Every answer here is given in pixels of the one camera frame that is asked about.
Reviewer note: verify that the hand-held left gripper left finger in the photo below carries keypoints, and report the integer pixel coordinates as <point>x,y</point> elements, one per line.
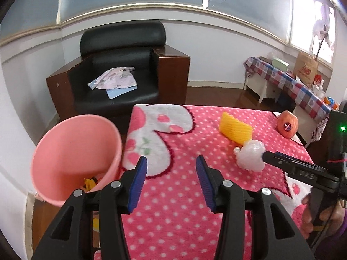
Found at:
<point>138,184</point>

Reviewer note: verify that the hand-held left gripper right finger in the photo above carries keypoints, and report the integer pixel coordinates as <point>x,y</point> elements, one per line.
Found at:
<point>206,184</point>

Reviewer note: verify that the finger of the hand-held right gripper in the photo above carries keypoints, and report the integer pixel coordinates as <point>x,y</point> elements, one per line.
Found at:
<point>276,164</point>
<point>287,160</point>

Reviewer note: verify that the white plastic wrap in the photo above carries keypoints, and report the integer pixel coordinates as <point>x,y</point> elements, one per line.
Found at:
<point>250,155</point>

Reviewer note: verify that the shiny wrapper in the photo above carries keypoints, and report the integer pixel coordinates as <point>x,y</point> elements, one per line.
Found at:
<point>237,149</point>

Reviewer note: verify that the pale yellow wrapper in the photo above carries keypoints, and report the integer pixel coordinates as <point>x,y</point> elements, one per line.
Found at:
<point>88,184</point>

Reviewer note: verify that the yellow foam fruit net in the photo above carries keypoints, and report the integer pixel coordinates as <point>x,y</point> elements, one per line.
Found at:
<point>235,130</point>

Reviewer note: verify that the pink plastic bin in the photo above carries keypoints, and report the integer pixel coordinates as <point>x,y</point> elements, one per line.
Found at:
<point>70,146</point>

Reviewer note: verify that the person's right forearm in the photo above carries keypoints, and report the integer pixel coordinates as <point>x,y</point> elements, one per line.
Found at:
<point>336,243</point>

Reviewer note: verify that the person's right hand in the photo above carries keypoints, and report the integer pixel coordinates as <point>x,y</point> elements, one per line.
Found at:
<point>307,216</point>

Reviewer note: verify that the red apple with sticker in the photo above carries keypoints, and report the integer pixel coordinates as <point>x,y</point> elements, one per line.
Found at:
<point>287,124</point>

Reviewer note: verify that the pink dotted blanket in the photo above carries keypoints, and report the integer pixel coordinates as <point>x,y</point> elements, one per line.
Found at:
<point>176,216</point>

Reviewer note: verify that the orange and blue toys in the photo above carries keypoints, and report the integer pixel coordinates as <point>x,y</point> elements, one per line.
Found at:
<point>331,102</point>

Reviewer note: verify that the checkered tablecloth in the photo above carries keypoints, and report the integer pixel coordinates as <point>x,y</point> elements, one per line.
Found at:
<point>298,89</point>

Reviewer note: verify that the white cabinet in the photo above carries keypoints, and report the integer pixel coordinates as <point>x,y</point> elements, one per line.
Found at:
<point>263,89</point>

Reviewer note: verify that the red box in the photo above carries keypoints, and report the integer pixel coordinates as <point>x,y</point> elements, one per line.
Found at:
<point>318,80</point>

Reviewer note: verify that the brown paper bag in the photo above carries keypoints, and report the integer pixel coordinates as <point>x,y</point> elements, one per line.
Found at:
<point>305,69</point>

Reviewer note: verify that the light blue paper sheet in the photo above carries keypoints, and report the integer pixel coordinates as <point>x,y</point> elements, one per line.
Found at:
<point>119,92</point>

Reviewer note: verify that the green box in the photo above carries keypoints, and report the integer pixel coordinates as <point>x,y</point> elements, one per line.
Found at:
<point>280,62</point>

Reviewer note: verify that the pale patterned cloth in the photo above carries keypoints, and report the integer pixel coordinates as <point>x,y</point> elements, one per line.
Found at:
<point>113,78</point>

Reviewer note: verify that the hanging clothes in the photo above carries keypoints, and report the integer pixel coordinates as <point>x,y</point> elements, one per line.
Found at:
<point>324,24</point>

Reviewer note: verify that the black leather armchair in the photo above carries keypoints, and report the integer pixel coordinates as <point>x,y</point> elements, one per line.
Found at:
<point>119,40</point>

